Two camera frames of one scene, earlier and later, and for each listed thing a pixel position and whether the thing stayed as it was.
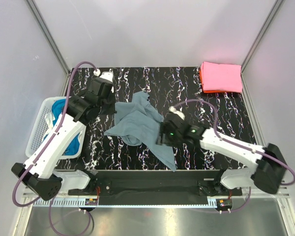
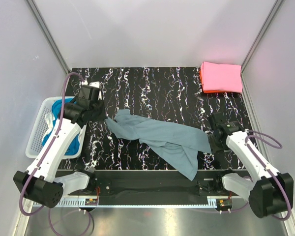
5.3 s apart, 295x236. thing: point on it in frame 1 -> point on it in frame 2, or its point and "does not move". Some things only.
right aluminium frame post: (245, 89) does not move
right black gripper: (162, 134) -> (213, 141)
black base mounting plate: (122, 187) does not move
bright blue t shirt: (58, 107) does not move
